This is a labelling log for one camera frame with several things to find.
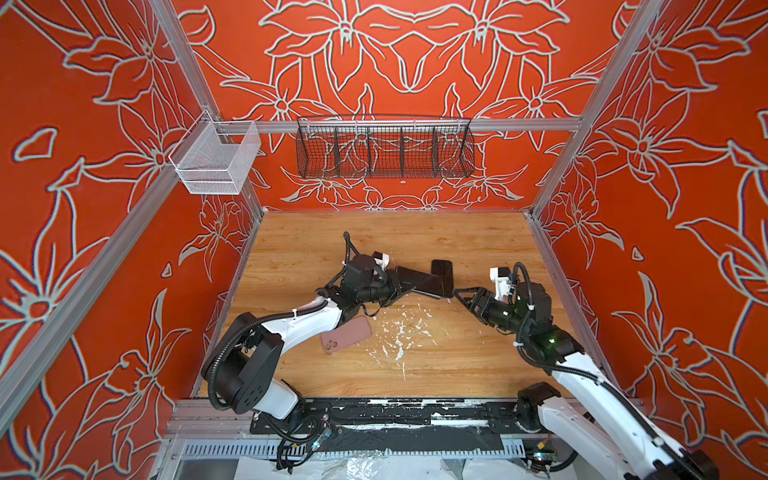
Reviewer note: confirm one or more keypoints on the black phone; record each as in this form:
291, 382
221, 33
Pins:
417, 281

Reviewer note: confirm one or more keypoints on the dark phone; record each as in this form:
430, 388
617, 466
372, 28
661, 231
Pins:
442, 270

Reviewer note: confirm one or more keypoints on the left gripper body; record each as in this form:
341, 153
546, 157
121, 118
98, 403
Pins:
382, 289

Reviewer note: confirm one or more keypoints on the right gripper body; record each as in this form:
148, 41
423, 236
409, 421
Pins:
496, 312

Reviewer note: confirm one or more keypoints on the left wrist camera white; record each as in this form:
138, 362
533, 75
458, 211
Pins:
381, 259

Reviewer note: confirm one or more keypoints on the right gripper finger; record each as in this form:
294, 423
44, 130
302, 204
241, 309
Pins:
472, 291
469, 300

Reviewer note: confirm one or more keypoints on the pink phone case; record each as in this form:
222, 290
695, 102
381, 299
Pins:
351, 333

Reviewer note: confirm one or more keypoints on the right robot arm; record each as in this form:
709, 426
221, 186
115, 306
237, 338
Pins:
614, 436

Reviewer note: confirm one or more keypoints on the clear plastic bin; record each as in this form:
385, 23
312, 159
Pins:
215, 157

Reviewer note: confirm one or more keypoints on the white cable duct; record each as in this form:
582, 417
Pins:
266, 449

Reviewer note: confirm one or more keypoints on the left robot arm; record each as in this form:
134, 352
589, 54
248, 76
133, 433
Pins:
240, 370

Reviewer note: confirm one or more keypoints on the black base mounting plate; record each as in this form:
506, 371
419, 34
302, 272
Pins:
497, 415

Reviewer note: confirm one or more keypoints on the black wire basket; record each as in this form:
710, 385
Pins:
364, 146

